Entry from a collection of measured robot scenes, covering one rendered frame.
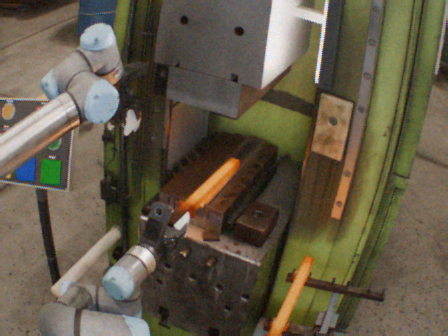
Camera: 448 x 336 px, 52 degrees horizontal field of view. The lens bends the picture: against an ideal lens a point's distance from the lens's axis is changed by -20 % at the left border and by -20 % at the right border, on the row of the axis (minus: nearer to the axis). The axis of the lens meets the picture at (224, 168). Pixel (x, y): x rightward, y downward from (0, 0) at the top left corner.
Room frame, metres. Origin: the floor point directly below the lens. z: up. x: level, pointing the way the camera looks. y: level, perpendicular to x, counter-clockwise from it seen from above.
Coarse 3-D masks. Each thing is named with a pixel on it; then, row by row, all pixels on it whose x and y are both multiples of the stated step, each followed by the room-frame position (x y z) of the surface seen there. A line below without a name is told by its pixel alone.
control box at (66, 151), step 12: (0, 108) 1.32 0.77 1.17; (24, 108) 1.33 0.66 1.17; (36, 108) 1.33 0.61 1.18; (0, 120) 1.30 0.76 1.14; (12, 120) 1.31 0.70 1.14; (0, 132) 1.28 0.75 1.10; (72, 132) 1.31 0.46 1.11; (60, 144) 1.29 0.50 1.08; (72, 144) 1.30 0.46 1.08; (36, 156) 1.26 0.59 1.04; (48, 156) 1.27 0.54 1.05; (60, 156) 1.27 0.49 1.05; (72, 156) 1.29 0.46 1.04; (36, 168) 1.24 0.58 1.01; (72, 168) 1.29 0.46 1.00; (12, 180) 1.21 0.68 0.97; (36, 180) 1.22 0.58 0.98; (60, 180) 1.24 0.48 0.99; (72, 180) 1.28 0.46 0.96
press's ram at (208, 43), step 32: (192, 0) 1.26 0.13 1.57; (224, 0) 1.23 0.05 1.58; (256, 0) 1.20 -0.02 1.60; (288, 0) 1.30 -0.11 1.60; (160, 32) 1.29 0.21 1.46; (192, 32) 1.26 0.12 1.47; (224, 32) 1.23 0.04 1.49; (256, 32) 1.20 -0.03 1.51; (288, 32) 1.34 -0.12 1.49; (192, 64) 1.25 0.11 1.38; (224, 64) 1.22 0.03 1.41; (256, 64) 1.19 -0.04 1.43; (288, 64) 1.38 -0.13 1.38
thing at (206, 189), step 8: (232, 160) 1.45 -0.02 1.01; (224, 168) 1.39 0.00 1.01; (232, 168) 1.40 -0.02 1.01; (216, 176) 1.34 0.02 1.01; (224, 176) 1.35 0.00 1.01; (208, 184) 1.29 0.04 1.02; (216, 184) 1.30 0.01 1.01; (200, 192) 1.24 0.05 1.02; (208, 192) 1.26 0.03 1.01; (192, 200) 1.20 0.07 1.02; (200, 200) 1.21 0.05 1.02; (184, 208) 1.15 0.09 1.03; (192, 208) 1.16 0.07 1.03; (176, 216) 1.11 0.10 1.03; (192, 216) 1.15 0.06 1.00; (168, 224) 1.08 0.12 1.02
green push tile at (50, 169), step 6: (42, 162) 1.25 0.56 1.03; (48, 162) 1.25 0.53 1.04; (54, 162) 1.25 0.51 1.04; (60, 162) 1.26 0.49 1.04; (42, 168) 1.24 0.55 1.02; (48, 168) 1.24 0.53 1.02; (54, 168) 1.25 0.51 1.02; (60, 168) 1.25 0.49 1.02; (42, 174) 1.23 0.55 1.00; (48, 174) 1.23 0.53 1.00; (54, 174) 1.24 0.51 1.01; (60, 174) 1.24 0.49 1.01; (42, 180) 1.22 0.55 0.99; (48, 180) 1.22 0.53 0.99; (54, 180) 1.23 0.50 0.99
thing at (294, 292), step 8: (304, 256) 1.13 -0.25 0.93; (304, 264) 1.09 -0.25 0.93; (304, 272) 1.06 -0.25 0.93; (296, 280) 1.02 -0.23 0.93; (304, 280) 1.03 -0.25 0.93; (296, 288) 0.99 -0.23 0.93; (288, 296) 0.96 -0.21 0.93; (296, 296) 0.96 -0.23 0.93; (288, 304) 0.93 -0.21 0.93; (280, 312) 0.89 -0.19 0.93; (288, 312) 0.89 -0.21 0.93; (280, 320) 0.86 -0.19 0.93; (272, 328) 0.83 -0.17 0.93; (280, 328) 0.83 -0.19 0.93
